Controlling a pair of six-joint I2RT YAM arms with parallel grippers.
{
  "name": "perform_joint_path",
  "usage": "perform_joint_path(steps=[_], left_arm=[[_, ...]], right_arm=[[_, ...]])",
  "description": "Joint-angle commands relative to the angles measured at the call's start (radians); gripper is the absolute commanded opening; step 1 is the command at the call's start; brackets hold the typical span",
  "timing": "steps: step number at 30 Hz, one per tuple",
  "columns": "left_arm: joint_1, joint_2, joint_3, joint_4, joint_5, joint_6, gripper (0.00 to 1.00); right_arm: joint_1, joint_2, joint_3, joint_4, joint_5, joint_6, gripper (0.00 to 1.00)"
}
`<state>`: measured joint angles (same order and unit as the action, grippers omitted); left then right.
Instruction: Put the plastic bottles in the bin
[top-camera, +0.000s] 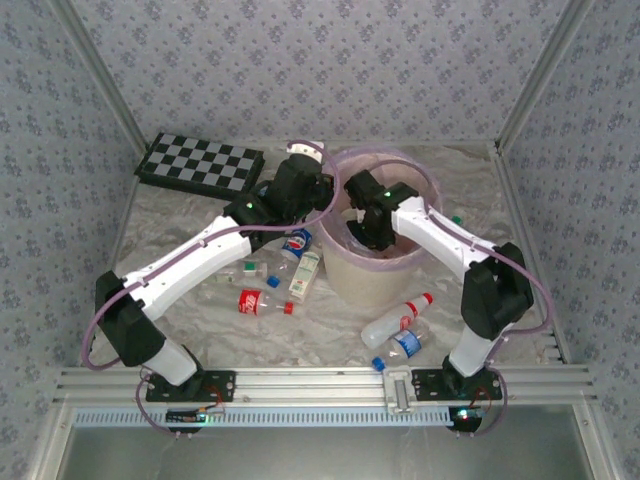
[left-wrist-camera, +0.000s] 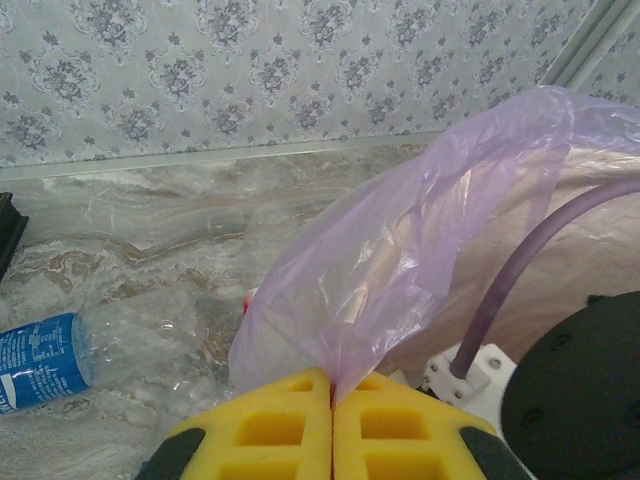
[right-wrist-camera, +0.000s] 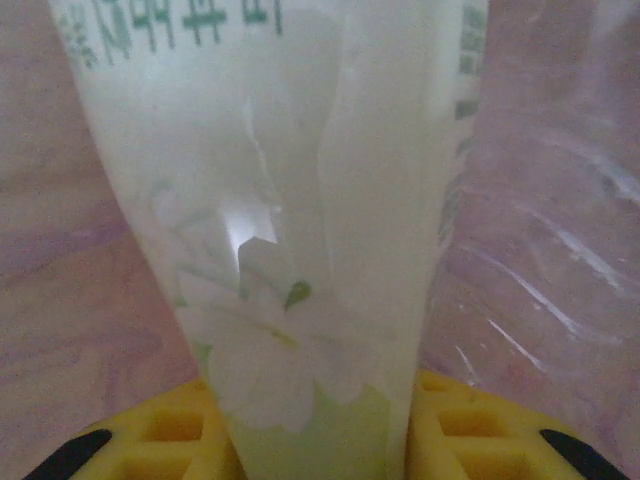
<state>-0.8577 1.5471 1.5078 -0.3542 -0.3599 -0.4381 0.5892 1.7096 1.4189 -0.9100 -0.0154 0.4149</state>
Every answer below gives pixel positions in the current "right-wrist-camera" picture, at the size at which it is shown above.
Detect purple plastic bin liner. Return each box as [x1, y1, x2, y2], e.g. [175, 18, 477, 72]
[0, 0, 640, 480]

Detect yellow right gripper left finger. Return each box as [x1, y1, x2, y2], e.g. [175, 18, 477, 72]
[22, 377, 244, 480]

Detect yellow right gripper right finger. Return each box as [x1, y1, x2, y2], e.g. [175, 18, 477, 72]
[407, 369, 619, 480]

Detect pale green label plastic bottle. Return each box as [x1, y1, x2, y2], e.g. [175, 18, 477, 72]
[47, 0, 489, 480]

